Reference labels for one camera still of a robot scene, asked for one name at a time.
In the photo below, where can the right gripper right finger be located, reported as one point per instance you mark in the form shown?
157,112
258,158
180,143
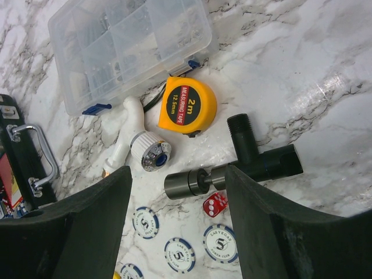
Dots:
279,238

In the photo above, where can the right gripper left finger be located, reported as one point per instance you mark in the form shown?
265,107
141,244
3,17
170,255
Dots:
76,237

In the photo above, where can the yellow round dealer chip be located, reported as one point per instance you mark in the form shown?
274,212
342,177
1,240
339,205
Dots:
116,275

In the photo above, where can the red translucent die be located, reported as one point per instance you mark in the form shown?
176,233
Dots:
215,204

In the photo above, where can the white poker chip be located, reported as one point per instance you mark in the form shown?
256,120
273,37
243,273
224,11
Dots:
220,244
145,222
179,255
131,271

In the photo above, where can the grey metal cylinder part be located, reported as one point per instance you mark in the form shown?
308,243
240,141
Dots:
194,182

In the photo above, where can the white plastic valve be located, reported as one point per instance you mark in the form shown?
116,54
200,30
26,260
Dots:
149,149

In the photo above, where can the yellow measuring tape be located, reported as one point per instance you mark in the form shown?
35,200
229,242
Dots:
188,106

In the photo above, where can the clear plastic organizer box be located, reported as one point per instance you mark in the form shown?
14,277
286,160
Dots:
108,50

